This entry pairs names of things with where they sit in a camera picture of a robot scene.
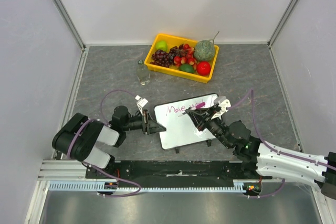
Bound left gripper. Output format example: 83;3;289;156
122;109;166;135

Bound white marker pen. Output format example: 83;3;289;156
179;106;196;116

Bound magenta marker cap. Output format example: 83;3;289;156
195;102;206;109

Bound small whiteboard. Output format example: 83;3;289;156
154;93;218;150

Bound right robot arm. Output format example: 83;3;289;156
185;104;335;199

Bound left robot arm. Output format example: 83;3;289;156
52;105;166;178

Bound red apple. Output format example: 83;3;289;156
196;61;211;76

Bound green avocado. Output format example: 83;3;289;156
179;63;195;74

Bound clear glass bottle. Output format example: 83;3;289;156
136;60;150;86

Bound yellow plastic bin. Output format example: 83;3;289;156
144;34;219;83

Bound red cherry bunch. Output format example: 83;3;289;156
170;44;197;67

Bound green netted melon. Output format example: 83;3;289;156
194;40;216;61

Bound purple grape bunch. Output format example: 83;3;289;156
150;47;180;68

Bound green apple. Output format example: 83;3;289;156
155;40;168;52

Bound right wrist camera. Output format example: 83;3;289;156
211;96;231;119

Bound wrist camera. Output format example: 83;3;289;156
135;95;148;114
211;96;231;119

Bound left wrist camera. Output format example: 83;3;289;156
135;95;148;114

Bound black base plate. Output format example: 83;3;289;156
85;150;274;188

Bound white cable duct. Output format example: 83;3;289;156
49;180;257;193

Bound right aluminium frame post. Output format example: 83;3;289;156
267;0;316;47

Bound aluminium frame post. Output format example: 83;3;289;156
267;0;316;47
36;0;87;49

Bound left aluminium frame post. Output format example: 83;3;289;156
36;0;87;49

